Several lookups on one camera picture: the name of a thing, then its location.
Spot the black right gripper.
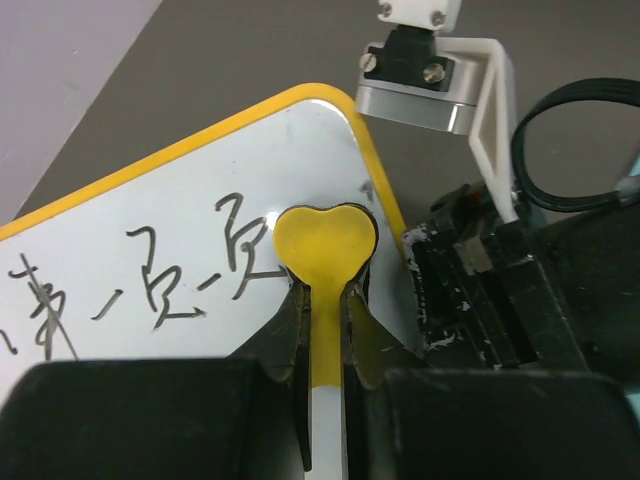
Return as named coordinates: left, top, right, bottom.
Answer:
left=403, top=177, right=639, bottom=394

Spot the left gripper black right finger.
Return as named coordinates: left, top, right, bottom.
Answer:
left=340, top=280, right=639, bottom=479

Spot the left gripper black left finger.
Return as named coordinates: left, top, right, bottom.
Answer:
left=1, top=281, right=312, bottom=479

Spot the yellow framed whiteboard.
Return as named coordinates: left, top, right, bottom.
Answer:
left=0, top=83, right=416, bottom=480

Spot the yellow heart eraser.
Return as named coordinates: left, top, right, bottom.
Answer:
left=273, top=204, right=378, bottom=388

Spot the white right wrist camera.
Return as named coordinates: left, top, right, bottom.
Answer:
left=355, top=0, right=518, bottom=223

